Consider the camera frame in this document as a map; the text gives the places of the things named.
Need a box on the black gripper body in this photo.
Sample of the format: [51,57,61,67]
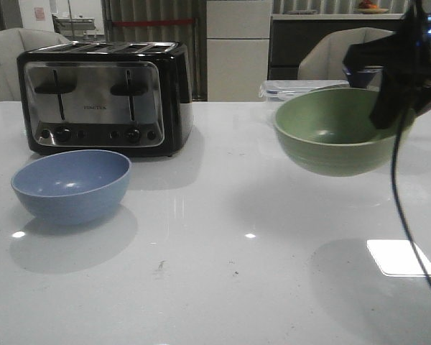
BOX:
[343,1,431,115]

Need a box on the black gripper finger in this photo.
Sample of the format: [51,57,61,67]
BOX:
[369,68,417,129]

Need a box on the green bowl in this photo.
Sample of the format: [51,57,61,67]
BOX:
[274,88,398,177]

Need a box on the blue bowl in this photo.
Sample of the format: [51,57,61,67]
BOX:
[11,149,131,225]

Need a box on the glass pot lid blue knob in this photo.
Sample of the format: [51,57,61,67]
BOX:
[343,68,380,88]

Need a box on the fruit bowl on counter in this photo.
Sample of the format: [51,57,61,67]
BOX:
[355,0,389,14]

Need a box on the beige chair right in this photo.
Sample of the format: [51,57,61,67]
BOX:
[297,27,393,80]

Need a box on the beige chair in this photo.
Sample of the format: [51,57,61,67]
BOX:
[297,27,393,80]
[0,28,70,101]

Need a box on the clear plastic food container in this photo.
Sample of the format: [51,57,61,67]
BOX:
[259,79,349,101]

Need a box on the dark kitchen counter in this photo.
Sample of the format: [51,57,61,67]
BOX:
[268,14,401,80]

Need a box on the white cabinet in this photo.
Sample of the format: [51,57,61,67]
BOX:
[206,1,273,102]

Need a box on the black and silver toaster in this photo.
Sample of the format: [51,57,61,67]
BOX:
[17,42,193,157]

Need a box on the metal cart in background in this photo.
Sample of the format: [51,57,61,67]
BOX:
[52,14,105,40]

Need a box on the beige chair left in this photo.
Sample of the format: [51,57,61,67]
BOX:
[0,28,70,101]

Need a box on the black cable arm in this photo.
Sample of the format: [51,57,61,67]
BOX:
[390,103,431,317]

